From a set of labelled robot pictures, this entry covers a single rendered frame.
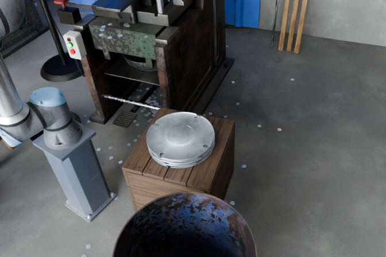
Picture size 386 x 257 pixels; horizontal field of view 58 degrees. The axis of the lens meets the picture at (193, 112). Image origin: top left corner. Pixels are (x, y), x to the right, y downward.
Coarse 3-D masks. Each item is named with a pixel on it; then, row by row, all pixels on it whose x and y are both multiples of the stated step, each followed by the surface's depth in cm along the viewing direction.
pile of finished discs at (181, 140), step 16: (176, 112) 160; (160, 128) 154; (176, 128) 152; (192, 128) 152; (208, 128) 152; (160, 144) 147; (176, 144) 145; (192, 144) 145; (208, 144) 145; (160, 160) 142; (176, 160) 139; (192, 160) 141
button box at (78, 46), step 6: (66, 36) 176; (72, 36) 174; (78, 36) 176; (66, 42) 179; (72, 42) 177; (78, 42) 177; (72, 48) 179; (78, 48) 178; (84, 48) 182; (72, 54) 183; (78, 54) 181; (84, 54) 184; (78, 66) 191
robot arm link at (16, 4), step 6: (0, 0) 97; (6, 0) 98; (12, 0) 99; (18, 0) 101; (0, 6) 96; (6, 6) 97; (12, 6) 98; (18, 6) 100; (24, 6) 104; (6, 12) 97; (12, 12) 98; (18, 12) 100; (24, 12) 104; (6, 18) 98; (12, 18) 99; (18, 18) 101; (12, 24) 100; (18, 24) 102; (12, 30) 102
